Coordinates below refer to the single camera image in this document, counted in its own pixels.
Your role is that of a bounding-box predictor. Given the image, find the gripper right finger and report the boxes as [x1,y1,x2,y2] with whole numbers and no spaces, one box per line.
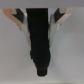
[49,8,80,45]

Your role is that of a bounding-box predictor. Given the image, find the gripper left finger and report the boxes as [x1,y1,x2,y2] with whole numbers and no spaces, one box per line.
[2,8,35,51]

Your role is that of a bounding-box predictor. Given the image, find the black door handle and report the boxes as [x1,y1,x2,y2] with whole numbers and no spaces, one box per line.
[25,8,55,78]

